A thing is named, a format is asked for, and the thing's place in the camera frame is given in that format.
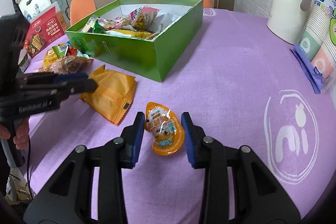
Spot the pink clear nut packet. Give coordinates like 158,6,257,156
129,6,160,31

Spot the red cracker box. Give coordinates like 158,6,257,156
24,2,68,58

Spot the white thermos jug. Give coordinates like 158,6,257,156
267,0,312,45

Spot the brown clear snack packet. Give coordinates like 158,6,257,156
49,56,93,75

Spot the paper cup pack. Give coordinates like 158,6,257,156
291,0,335,94

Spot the orange chair left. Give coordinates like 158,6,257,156
70,0,96,25

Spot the green snack packet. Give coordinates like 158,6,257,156
91,19,107,34

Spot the orange snack bag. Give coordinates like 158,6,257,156
80,65,137,125

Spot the green snack box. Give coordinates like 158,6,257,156
66,0,203,83

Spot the white snack packet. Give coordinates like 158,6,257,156
146,12,179,33

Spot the left hand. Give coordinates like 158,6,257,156
0,117,30,150

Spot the yellow soft bread packet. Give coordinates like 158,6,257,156
42,48,58,69

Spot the orange jelly cup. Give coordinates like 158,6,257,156
145,102,185,156

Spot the purple tablecloth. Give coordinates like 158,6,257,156
29,9,335,216

